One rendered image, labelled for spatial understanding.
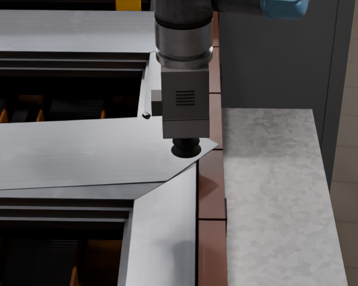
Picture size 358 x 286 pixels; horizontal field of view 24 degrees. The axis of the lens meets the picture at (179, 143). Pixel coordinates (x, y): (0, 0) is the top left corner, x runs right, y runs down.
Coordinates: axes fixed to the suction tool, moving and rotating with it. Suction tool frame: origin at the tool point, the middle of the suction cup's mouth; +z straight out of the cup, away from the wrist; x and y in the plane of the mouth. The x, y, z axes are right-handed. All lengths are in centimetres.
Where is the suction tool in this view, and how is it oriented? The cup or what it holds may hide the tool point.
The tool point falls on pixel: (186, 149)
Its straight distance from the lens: 117.4
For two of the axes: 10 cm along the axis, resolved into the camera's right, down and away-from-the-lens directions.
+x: 10.0, -0.3, 0.0
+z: 0.2, 8.3, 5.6
